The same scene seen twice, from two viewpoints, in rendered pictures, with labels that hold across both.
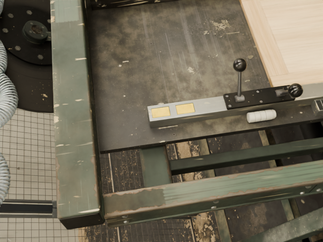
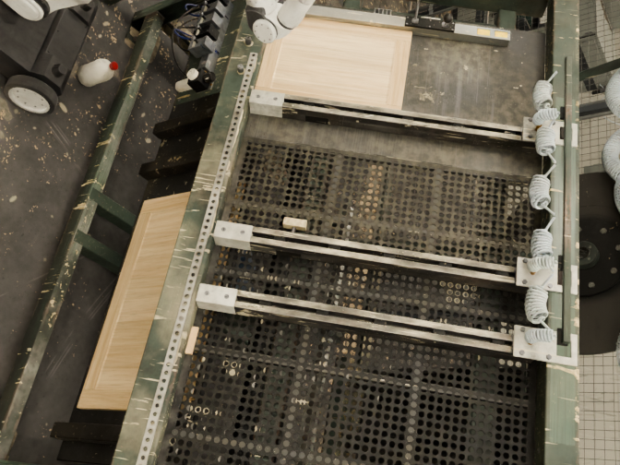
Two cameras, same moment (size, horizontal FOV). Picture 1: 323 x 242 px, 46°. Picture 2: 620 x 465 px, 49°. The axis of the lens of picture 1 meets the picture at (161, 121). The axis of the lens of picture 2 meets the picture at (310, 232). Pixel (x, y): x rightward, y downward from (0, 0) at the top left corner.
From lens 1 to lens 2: 2.87 m
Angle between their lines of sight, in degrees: 55
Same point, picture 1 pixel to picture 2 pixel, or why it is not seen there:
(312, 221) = not seen: hidden behind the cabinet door
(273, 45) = (395, 62)
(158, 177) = (506, 18)
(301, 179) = not seen: outside the picture
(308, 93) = (393, 18)
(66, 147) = (571, 13)
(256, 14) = (395, 90)
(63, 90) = (571, 46)
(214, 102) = (461, 29)
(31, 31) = (589, 247)
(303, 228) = not seen: hidden behind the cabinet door
